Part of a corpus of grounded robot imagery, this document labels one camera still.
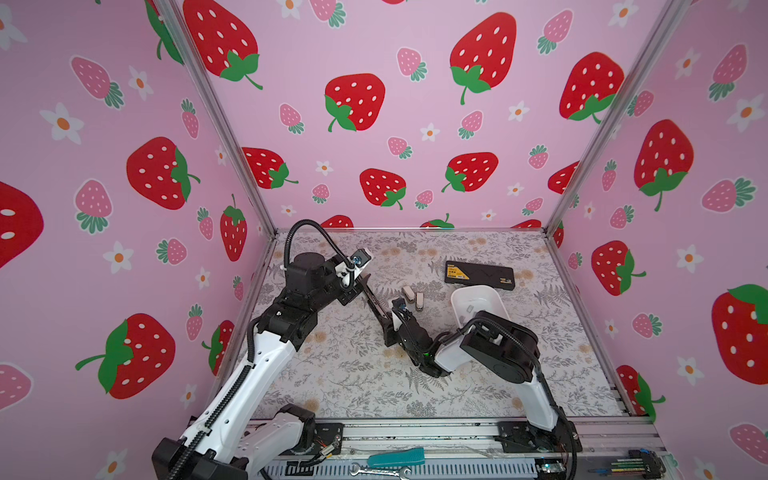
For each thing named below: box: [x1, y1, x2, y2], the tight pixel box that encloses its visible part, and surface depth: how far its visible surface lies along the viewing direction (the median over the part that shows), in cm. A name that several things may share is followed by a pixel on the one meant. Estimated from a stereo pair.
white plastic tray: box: [450, 285, 511, 329], surface depth 99 cm
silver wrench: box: [350, 462, 412, 480], surface depth 71 cm
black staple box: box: [444, 260, 516, 291], surface depth 107 cm
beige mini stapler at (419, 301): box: [416, 292, 424, 312], surface depth 100 cm
